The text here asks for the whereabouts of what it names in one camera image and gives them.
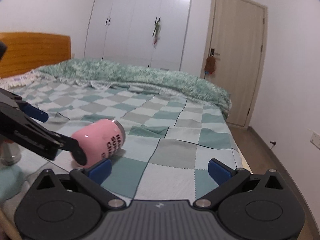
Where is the pink steel cup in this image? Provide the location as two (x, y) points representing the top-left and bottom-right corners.
(71, 119), (126, 167)

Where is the tall stainless steel flask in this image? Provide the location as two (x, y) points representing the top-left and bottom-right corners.
(1, 142), (21, 166)

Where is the floral pillow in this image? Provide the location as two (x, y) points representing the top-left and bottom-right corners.
(0, 70), (40, 90)

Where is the orange wooden headboard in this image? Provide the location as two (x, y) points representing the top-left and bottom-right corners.
(1, 32), (71, 78)

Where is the checkered green bed sheet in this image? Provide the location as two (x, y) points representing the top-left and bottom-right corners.
(13, 80), (242, 201)

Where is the green floral quilt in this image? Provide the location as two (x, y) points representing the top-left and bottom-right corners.
(36, 59), (232, 119)

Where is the beige wooden door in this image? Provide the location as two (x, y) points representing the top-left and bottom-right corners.
(201, 0), (268, 127)

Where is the white wardrobe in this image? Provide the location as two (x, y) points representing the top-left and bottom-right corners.
(84, 0), (190, 71)

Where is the green hanging ornament on wardrobe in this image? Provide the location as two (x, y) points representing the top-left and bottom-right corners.
(152, 17), (161, 47)

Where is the white wall socket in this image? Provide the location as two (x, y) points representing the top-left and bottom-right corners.
(310, 132), (320, 150)

